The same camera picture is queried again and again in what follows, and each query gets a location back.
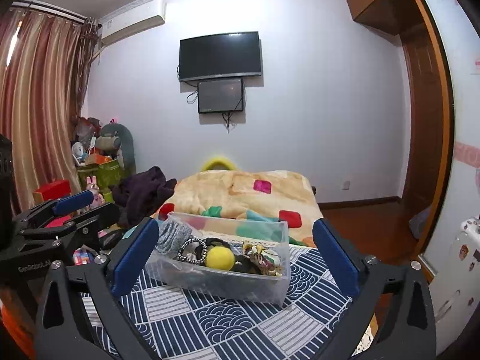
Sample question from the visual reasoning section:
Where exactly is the grey knitted item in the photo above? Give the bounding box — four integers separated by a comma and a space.
155, 219, 192, 258

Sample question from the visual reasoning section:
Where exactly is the black and white tote bag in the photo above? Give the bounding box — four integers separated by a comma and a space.
176, 236, 261, 275

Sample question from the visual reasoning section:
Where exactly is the yellow felt ball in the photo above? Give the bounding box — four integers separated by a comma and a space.
204, 246, 235, 271

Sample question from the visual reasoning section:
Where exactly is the floral patterned cloth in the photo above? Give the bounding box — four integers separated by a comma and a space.
241, 242, 283, 277

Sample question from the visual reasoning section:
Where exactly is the pink rabbit toy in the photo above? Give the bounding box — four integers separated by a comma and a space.
85, 175, 105, 209

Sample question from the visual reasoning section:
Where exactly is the red box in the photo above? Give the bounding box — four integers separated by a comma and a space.
32, 180, 72, 204

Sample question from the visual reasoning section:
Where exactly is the dark purple clothing pile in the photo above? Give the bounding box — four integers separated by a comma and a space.
110, 166, 177, 229

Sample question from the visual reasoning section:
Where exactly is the green cardboard box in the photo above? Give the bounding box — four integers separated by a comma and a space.
77, 159, 128, 201

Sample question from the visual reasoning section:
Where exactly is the white suitcase with stickers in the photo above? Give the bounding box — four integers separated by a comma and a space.
430, 217, 480, 354

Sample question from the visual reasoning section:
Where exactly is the grey plush toy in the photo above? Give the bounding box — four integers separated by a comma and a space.
95, 123, 136, 172

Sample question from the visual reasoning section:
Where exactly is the blue white patterned bedspread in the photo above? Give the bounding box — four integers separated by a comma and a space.
79, 232, 376, 360

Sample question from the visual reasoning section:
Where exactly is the yellow green plush pillow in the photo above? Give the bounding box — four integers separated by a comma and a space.
201, 156, 237, 172

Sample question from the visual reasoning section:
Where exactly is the clear plastic storage box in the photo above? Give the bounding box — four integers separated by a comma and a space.
145, 212, 290, 306

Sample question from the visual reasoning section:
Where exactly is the striped red beige curtain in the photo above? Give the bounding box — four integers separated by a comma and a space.
1, 7, 98, 212

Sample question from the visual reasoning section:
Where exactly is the beige colourful plush blanket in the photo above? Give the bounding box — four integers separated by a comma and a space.
155, 170, 323, 247

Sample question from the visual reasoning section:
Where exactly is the brown wooden door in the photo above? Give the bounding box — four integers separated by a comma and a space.
400, 24, 452, 258

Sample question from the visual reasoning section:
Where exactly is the wall power socket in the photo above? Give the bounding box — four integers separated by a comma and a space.
342, 180, 351, 190

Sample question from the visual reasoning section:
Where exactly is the small black wall monitor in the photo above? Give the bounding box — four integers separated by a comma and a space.
197, 78, 244, 114

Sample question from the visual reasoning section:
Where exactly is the white wall air conditioner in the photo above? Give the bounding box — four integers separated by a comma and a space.
99, 0, 166, 47

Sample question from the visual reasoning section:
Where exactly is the black wall television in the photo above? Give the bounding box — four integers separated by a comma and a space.
178, 32, 262, 81

